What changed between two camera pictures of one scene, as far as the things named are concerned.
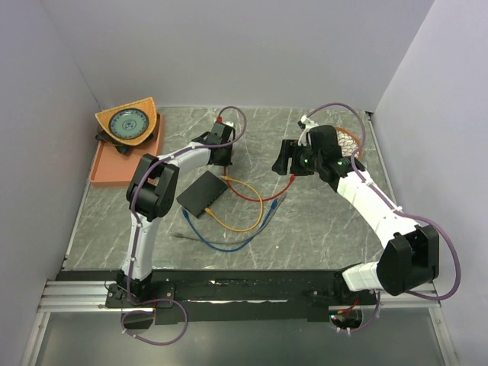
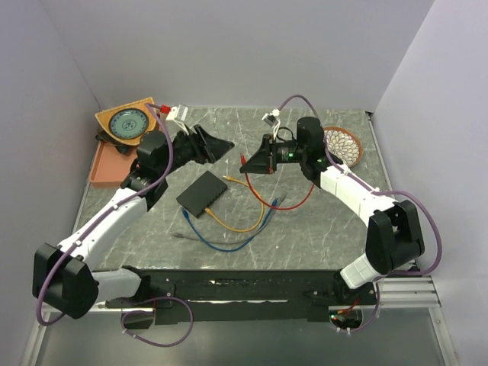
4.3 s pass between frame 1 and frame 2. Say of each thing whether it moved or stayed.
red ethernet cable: moved
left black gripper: moved
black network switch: stayed
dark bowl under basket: stayed
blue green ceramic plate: stayed
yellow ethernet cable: stayed
